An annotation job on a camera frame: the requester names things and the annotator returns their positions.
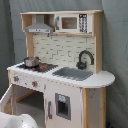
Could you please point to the white toy oven door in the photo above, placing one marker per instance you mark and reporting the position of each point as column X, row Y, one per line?
column 6, row 101

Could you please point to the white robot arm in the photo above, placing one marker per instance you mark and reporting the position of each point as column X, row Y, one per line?
column 17, row 121

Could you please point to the white wooden toy kitchen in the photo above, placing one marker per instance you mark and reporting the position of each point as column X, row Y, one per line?
column 62, row 49

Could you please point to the grey toy sink basin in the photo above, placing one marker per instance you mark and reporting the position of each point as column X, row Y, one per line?
column 72, row 73

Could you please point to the black toy faucet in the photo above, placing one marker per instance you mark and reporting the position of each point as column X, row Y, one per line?
column 82, row 64

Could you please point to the black toy stovetop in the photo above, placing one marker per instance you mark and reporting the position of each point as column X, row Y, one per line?
column 42, row 67

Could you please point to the small metal pot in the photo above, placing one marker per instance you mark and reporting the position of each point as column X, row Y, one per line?
column 31, row 61

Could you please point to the red right stove knob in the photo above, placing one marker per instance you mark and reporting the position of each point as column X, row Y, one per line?
column 34, row 83

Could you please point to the red stove knob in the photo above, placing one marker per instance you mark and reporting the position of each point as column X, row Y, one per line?
column 16, row 78
column 34, row 83

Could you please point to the white cupboard door with dispenser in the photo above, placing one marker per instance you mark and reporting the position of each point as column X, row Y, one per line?
column 63, row 106

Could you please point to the white toy microwave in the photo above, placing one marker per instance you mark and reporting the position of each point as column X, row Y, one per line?
column 73, row 23

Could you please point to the grey toy range hood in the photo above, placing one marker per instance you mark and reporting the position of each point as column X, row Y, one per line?
column 40, row 25

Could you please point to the red left stove knob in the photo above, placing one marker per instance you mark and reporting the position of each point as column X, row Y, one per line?
column 16, row 78

